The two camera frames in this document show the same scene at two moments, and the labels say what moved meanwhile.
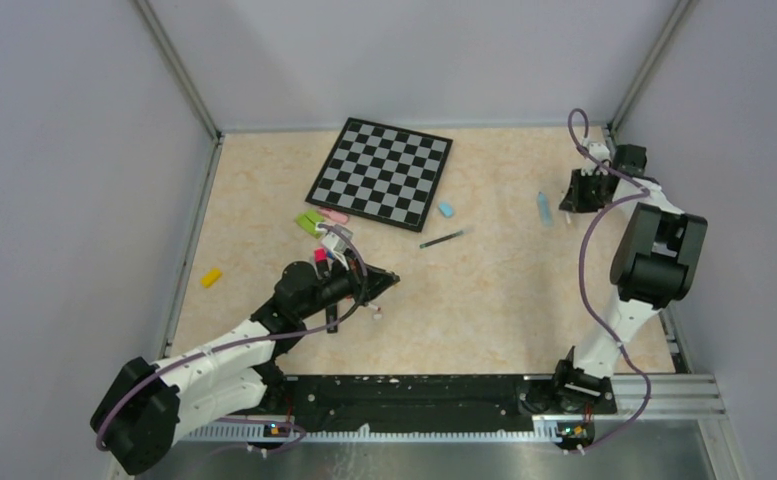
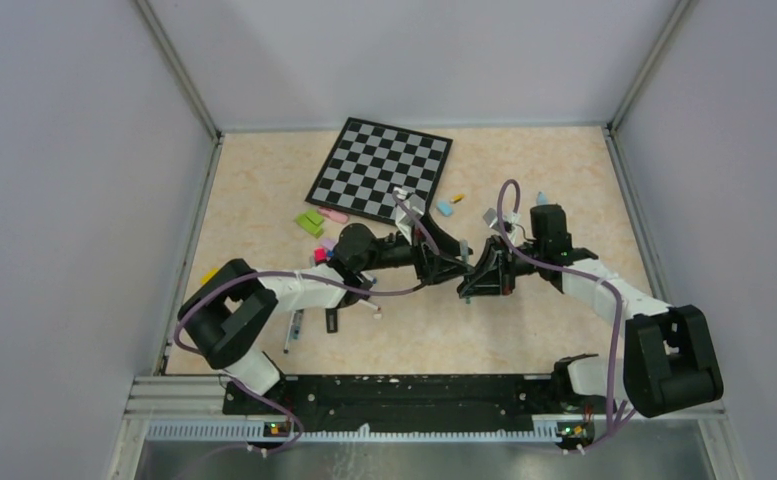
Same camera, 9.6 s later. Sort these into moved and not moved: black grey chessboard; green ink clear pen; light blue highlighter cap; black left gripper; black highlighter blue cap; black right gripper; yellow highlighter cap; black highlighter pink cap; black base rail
Moved: black right gripper; green ink clear pen; black left gripper
Not moved: light blue highlighter cap; black grey chessboard; black highlighter pink cap; black highlighter blue cap; yellow highlighter cap; black base rail
